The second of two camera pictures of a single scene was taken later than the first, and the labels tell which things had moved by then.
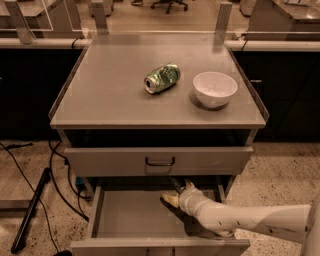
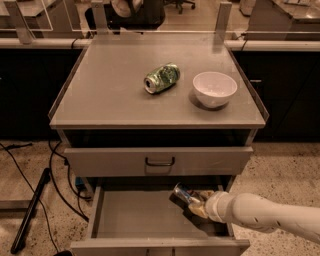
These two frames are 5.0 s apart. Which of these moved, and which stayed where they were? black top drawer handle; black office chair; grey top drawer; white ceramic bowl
Moved: black office chair
Stayed: grey top drawer; white ceramic bowl; black top drawer handle
